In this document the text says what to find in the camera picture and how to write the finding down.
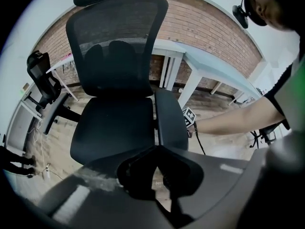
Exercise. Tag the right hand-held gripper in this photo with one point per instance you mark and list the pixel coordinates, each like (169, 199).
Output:
(190, 117)

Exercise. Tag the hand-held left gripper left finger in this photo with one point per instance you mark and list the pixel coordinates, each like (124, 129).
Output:
(100, 199)

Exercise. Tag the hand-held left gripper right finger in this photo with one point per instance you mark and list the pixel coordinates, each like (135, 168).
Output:
(209, 180)

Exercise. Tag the large black mesh office chair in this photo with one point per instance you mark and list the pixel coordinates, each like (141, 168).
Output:
(114, 68)

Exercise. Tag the person's right forearm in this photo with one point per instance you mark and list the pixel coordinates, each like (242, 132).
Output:
(238, 118)

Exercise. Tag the pink cloth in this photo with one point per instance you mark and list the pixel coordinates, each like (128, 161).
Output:
(68, 55)

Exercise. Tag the light blue table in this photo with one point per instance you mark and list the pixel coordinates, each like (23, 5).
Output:
(214, 70)

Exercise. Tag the white power strip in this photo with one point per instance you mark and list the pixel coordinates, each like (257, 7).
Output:
(47, 173)

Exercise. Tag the white table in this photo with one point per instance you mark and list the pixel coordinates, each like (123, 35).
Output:
(164, 51)

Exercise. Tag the white desk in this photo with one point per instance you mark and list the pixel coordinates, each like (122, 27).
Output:
(21, 118)

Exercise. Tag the small brown box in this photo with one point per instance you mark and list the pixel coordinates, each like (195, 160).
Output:
(24, 87)

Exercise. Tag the person's head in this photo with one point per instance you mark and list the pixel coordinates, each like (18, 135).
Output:
(269, 6)

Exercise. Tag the black head-mounted camera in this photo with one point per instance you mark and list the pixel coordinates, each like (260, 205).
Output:
(240, 13)

